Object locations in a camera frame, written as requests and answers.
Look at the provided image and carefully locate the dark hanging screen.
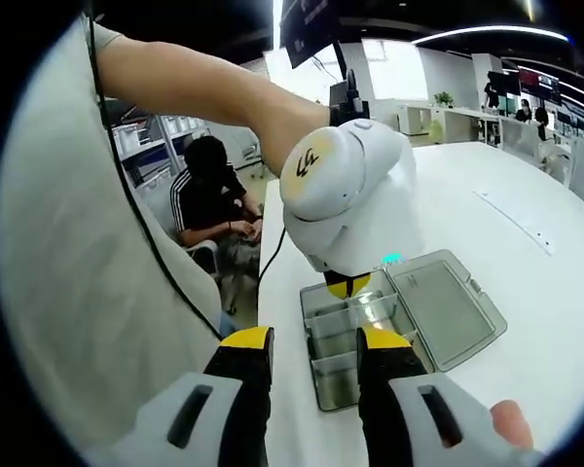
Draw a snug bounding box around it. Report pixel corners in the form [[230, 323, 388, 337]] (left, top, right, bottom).
[[278, 0, 346, 69]]

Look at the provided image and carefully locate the black desktop monitor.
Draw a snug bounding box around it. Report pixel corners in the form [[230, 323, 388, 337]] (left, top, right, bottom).
[[486, 70, 523, 98]]

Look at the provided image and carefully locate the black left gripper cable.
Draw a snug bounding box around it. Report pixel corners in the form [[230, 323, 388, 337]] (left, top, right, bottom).
[[256, 226, 288, 333]]

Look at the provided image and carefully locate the clear plastic compartment box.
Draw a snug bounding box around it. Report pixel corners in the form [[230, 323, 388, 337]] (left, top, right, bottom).
[[299, 248, 510, 413]]

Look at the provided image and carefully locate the red wall screen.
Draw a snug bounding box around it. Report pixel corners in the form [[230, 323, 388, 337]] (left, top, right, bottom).
[[518, 67, 562, 99]]

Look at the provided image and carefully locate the grey office chair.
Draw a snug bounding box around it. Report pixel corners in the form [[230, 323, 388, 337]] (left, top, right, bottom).
[[179, 237, 242, 315]]

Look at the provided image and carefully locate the black chest cable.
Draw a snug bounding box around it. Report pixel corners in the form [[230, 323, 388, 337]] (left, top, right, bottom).
[[86, 14, 224, 341]]

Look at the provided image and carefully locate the storage shelf with bins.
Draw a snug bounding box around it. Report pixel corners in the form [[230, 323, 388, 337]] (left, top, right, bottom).
[[110, 114, 211, 192]]

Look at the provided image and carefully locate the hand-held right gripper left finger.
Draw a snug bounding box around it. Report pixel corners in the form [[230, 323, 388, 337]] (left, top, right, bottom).
[[110, 325, 276, 467]]

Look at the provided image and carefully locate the clear plastic divider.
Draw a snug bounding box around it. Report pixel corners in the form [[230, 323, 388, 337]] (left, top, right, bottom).
[[310, 352, 360, 378], [347, 290, 399, 326], [304, 304, 364, 341]]

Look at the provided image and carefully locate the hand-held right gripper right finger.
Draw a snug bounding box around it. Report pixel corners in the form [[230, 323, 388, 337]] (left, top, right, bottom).
[[355, 325, 544, 467]]

